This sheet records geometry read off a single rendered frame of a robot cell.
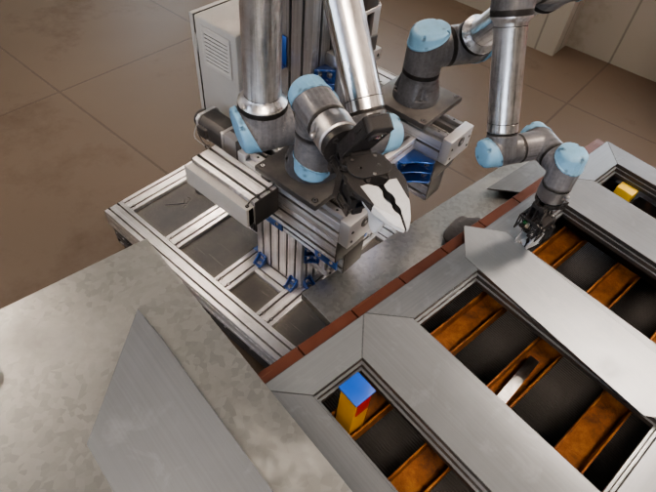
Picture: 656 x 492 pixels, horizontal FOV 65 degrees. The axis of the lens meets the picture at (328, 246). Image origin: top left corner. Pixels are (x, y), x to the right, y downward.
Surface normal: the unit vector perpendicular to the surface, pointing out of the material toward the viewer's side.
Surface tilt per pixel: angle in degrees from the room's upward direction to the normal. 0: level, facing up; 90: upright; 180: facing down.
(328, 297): 0
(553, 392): 0
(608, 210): 0
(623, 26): 90
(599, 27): 90
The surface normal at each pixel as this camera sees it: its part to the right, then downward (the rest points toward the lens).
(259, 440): 0.07, -0.65
